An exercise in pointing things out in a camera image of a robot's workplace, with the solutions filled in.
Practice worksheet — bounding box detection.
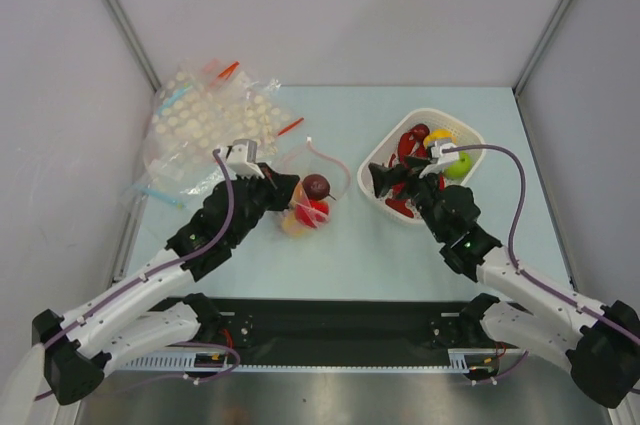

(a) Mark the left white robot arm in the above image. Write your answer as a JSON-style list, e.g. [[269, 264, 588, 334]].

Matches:
[[32, 163, 300, 405]]

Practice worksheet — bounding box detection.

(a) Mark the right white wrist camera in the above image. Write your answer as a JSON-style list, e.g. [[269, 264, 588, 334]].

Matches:
[[419, 138, 459, 178]]

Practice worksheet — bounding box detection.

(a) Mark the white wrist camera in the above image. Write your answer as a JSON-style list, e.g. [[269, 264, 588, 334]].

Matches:
[[419, 138, 459, 178], [218, 139, 265, 179]]

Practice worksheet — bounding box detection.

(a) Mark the yellow pear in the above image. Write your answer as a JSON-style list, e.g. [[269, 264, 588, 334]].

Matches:
[[280, 211, 311, 238]]

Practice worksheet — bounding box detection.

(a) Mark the pile of zip bags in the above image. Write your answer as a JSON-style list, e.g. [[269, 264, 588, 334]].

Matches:
[[123, 59, 304, 210]]

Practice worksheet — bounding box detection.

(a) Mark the yellow bell pepper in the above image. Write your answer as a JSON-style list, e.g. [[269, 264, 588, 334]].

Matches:
[[423, 129, 456, 148]]

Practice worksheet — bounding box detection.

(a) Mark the pink dotted zip bag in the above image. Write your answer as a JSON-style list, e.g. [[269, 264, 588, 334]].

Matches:
[[274, 137, 352, 238]]

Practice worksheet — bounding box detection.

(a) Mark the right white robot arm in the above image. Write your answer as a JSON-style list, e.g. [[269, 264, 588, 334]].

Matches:
[[367, 158, 639, 409]]

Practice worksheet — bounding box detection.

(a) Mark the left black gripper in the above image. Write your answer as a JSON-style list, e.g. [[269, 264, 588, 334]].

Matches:
[[228, 162, 299, 245]]

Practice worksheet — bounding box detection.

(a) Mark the green apple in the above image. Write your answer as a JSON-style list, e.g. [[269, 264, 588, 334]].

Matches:
[[444, 151, 473, 180]]

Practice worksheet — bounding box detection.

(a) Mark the white slotted cable duct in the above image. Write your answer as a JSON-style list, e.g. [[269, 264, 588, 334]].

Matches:
[[92, 347, 241, 372]]

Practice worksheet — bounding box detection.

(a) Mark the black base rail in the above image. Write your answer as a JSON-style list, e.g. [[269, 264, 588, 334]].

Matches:
[[199, 298, 506, 369]]

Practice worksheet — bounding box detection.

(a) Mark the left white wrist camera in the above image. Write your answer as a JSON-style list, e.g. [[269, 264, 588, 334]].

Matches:
[[218, 139, 265, 179]]

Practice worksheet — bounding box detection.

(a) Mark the orange yellow mango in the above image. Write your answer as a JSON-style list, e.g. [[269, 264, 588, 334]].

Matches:
[[291, 183, 307, 203]]

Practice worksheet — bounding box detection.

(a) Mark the red lobster toy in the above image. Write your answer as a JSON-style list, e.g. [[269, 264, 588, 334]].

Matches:
[[385, 123, 430, 219]]

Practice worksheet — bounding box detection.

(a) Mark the dark purple passion fruit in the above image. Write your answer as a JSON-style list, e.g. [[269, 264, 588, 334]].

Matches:
[[302, 174, 336, 201]]

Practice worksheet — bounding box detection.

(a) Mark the red apple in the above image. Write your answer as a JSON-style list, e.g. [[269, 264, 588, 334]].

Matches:
[[294, 200, 330, 229]]

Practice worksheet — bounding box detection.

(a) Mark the white perforated basket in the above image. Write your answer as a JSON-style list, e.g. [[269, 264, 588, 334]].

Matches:
[[356, 108, 485, 226]]

